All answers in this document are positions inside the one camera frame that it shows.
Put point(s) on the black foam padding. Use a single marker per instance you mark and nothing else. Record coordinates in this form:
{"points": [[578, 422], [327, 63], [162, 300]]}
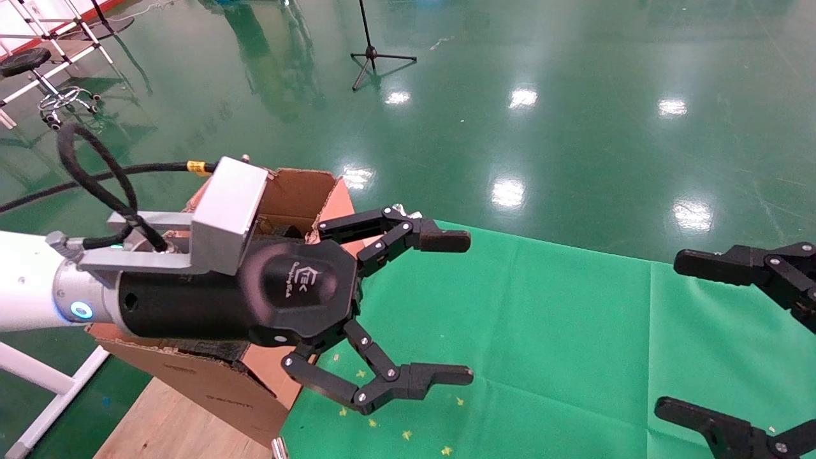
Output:
{"points": [[217, 350]]}

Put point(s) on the black round swivel stool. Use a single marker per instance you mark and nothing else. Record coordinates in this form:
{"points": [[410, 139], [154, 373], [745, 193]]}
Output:
{"points": [[25, 62]]}

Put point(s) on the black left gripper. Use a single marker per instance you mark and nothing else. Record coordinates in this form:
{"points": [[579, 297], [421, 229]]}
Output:
{"points": [[210, 306]]}

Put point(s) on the black stand with round base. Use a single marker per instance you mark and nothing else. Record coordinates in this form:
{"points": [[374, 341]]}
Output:
{"points": [[118, 25]]}

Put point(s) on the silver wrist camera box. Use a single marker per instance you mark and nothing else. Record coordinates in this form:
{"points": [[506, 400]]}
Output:
{"points": [[223, 217]]}

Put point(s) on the white metal post frame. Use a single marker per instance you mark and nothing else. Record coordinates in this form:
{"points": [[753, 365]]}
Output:
{"points": [[38, 376]]}

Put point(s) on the green table cloth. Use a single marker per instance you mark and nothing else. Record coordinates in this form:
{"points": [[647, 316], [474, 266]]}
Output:
{"points": [[561, 331]]}

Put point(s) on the large open cardboard carton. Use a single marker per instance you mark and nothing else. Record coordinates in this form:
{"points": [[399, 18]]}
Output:
{"points": [[204, 389]]}

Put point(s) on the white frame table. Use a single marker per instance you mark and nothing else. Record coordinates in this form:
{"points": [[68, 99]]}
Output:
{"points": [[70, 62]]}

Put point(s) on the black tripod stand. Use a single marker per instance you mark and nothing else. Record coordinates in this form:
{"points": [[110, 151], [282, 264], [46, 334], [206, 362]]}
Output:
{"points": [[371, 54]]}

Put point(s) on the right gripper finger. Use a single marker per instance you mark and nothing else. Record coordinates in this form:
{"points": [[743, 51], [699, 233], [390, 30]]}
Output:
{"points": [[771, 268], [727, 437]]}

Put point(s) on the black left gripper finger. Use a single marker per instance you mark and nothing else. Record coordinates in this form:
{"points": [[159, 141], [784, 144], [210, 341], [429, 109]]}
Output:
{"points": [[440, 240], [433, 375]]}

